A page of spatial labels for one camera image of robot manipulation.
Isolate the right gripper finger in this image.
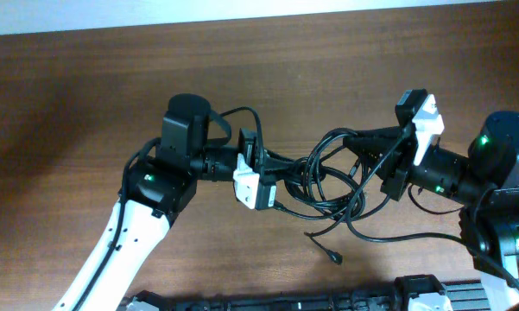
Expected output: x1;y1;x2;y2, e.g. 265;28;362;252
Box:
349;145;403;180
343;125;415;149

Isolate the black USB cable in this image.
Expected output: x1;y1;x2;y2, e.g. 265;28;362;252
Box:
272;127;392;266

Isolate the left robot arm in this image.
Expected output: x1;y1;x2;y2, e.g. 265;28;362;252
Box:
55;93;293;310

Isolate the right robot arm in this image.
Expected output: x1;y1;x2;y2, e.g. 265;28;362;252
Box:
343;89;519;310

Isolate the right camera black cable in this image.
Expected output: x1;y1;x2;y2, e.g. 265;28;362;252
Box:
345;129;519;299

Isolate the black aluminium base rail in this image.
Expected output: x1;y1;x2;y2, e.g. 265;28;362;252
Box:
117;275;491;311

